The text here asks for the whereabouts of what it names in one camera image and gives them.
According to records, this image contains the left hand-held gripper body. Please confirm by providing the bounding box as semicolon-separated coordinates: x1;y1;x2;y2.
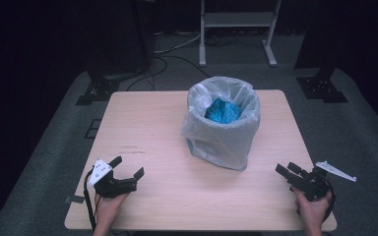
88;158;139;200

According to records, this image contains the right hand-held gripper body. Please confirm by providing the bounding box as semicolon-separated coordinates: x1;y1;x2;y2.
291;160;357;202

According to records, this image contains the person's left hand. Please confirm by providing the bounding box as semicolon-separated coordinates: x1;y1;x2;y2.
94;193;129;230

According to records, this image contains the person's right hand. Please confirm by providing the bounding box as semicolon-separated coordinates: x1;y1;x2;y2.
289;187;334;228

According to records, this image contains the black tape square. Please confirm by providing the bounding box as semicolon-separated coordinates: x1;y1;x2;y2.
84;118;102;140

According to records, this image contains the black tape strip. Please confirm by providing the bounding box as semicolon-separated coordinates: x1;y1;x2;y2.
64;195;86;205

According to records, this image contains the black stand base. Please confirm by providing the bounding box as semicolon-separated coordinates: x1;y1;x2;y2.
75;69;122;106
295;65;348;104

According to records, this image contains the white plastic trash bag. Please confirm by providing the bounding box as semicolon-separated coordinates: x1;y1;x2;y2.
180;76;262;172

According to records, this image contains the crumpled blue paper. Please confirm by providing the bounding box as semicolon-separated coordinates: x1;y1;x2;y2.
204;97;243;125

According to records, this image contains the white metal stand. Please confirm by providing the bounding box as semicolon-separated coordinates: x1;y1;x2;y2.
198;0;283;68

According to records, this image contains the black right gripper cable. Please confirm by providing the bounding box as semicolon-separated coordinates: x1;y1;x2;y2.
323;182;337;222

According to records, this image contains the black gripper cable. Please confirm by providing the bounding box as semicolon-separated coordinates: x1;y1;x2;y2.
83;168;98;232
323;182;337;222

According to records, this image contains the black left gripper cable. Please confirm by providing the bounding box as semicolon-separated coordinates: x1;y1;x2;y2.
83;168;98;232

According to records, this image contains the black floor cable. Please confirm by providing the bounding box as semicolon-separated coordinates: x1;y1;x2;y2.
125;54;212;92

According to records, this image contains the white floor cable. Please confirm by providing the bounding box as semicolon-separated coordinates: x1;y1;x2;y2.
153;31;202;55

